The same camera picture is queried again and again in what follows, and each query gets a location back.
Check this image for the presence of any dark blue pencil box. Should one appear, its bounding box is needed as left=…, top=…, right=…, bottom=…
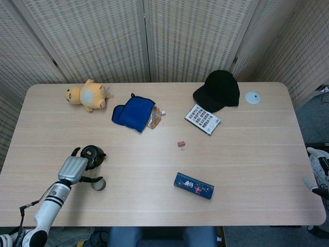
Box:
left=173, top=172, right=215, bottom=201

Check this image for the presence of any dark green ceramic cup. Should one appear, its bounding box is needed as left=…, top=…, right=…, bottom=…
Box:
left=90, top=179, right=106, bottom=192

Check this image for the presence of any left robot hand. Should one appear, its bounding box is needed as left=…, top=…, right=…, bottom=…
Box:
left=58, top=147, right=105, bottom=186

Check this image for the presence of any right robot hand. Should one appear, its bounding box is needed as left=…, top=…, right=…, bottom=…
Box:
left=302, top=147, right=329, bottom=199

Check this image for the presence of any grey cloth on floor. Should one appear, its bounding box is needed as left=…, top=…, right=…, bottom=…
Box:
left=43, top=226, right=95, bottom=247

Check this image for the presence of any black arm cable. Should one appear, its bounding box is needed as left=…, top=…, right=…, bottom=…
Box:
left=18, top=199, right=44, bottom=234

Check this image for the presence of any black chair base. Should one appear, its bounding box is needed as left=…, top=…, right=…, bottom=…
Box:
left=307, top=223, right=329, bottom=239

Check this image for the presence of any black teapot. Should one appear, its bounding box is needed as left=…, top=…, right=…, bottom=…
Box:
left=80, top=145, right=107, bottom=171

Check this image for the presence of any woven folding screen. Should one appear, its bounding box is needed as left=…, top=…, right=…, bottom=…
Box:
left=0, top=0, right=329, bottom=173

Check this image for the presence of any blue folded cloth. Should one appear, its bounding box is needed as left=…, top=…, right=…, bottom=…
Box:
left=111, top=93, right=156, bottom=133

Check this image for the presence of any blue seat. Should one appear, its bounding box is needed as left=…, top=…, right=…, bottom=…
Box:
left=106, top=226, right=218, bottom=247

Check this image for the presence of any white power strip with cables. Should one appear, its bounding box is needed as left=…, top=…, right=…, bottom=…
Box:
left=314, top=84, right=329, bottom=98

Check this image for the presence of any black floor cable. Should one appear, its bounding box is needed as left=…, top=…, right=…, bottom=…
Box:
left=88, top=226, right=111, bottom=247

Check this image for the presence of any yellow plush toy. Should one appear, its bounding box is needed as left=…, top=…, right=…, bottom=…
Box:
left=64, top=79, right=115, bottom=113

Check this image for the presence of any clear orange spout pouch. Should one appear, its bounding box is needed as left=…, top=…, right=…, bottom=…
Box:
left=147, top=105, right=167, bottom=130

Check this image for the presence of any black box on floor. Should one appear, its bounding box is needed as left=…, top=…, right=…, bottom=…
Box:
left=305, top=142, right=329, bottom=151

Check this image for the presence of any white round cable grommet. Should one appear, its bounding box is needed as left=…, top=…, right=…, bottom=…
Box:
left=245, top=91, right=262, bottom=104

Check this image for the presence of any black baseball cap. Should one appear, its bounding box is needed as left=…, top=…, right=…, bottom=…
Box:
left=192, top=69, right=241, bottom=113

